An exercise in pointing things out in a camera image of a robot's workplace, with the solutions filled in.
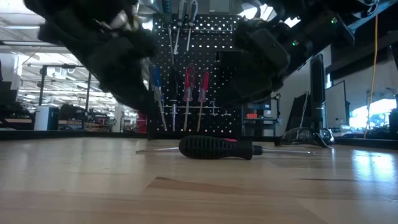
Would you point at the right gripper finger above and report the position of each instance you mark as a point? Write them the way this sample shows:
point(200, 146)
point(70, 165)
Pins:
point(252, 90)

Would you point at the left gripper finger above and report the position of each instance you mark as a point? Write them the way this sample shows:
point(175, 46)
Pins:
point(130, 87)

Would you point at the blue transparent screwdriver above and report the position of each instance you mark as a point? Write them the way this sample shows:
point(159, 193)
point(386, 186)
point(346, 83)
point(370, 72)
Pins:
point(155, 77)

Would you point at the teal black screwdriver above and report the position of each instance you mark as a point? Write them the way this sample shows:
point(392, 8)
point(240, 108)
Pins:
point(168, 7)

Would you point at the grey black screwdriver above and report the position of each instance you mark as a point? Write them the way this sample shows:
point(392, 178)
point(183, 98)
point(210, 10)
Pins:
point(182, 12)
point(193, 11)

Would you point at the black clear safety glasses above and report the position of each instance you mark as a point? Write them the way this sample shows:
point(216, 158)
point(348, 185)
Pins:
point(325, 137)

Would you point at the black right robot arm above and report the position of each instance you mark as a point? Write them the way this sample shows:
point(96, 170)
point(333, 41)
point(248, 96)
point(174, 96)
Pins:
point(311, 31)

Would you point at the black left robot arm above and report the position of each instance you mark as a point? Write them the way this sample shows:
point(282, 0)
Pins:
point(40, 9)

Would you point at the white board panel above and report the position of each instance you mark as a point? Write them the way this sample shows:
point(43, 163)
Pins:
point(335, 105)

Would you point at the dark computer monitor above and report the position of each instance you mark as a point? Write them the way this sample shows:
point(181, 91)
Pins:
point(259, 106)

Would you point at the small orange item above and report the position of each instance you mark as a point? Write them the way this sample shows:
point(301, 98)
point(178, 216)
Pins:
point(252, 116)

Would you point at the black plastic bin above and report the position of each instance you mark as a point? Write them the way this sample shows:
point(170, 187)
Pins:
point(227, 62)

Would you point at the red cabinet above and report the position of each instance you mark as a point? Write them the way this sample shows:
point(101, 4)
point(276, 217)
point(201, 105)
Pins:
point(142, 123)

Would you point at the black pegboard stand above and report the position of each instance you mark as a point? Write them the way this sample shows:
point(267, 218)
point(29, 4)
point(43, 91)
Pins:
point(217, 124)

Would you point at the black upright column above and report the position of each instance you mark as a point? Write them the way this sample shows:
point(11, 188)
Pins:
point(317, 93)

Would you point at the white blue bin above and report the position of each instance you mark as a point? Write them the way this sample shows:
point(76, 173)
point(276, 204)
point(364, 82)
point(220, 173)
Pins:
point(42, 118)

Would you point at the white looped hook rail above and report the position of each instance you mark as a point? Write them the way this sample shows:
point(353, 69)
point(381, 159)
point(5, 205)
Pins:
point(180, 107)

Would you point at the grey box mount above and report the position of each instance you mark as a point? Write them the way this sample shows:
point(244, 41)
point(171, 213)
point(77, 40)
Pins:
point(219, 5)

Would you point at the black gantry frame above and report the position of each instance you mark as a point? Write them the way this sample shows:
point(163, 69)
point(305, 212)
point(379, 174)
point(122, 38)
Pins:
point(42, 87)

